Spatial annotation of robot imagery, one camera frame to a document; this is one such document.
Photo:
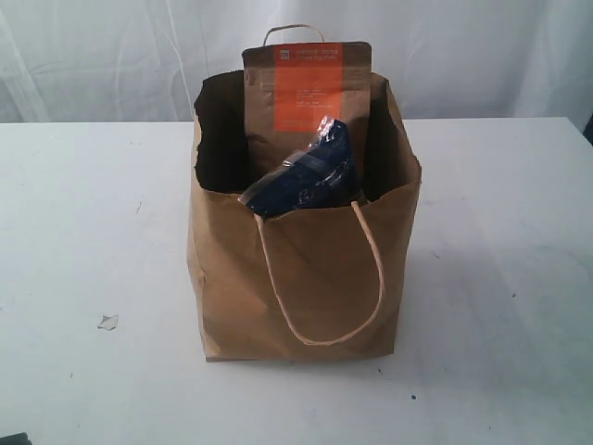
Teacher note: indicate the brown paper shopping bag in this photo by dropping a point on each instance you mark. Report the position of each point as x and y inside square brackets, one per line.
[308, 285]

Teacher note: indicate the dark noodle packet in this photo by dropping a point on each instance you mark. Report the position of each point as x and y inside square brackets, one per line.
[323, 175]

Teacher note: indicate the brown pouch orange label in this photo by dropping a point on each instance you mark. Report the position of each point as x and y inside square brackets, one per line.
[289, 88]

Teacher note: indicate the small clear plastic scrap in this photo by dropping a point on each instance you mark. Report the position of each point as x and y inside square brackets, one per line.
[108, 323]

